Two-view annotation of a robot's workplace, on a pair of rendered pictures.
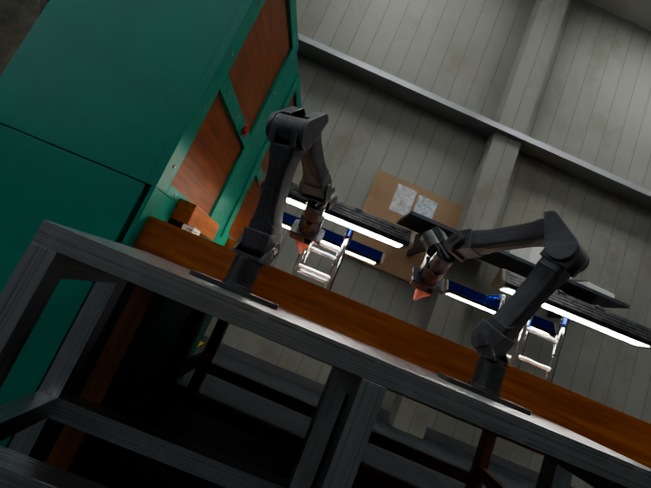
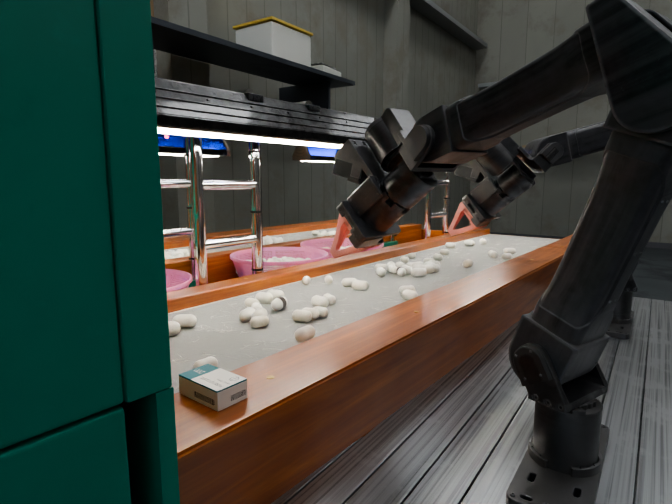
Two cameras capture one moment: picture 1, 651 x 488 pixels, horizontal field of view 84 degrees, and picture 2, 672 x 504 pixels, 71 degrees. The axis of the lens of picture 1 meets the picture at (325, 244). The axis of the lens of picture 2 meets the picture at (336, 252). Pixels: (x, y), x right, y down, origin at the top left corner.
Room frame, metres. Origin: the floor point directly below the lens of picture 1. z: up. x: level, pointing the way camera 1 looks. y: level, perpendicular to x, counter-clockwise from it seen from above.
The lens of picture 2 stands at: (0.72, 0.65, 0.97)
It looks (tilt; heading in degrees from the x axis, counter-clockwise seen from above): 9 degrees down; 307
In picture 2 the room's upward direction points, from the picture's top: straight up
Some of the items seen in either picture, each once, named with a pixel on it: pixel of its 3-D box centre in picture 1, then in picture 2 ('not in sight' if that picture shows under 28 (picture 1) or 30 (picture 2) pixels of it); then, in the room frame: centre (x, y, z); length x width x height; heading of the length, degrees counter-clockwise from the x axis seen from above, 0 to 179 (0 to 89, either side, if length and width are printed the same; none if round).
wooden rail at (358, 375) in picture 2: (431, 369); (499, 309); (1.05, -0.42, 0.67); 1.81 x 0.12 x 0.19; 88
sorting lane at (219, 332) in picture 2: not in sight; (419, 273); (1.26, -0.42, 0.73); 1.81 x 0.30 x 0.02; 88
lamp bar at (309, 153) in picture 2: (498, 307); (350, 153); (1.86, -0.98, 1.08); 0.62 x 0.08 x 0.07; 88
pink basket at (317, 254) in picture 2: not in sight; (280, 270); (1.60, -0.27, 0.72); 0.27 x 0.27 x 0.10
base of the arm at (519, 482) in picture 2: (242, 275); (565, 430); (0.80, 0.14, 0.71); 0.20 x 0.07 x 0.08; 92
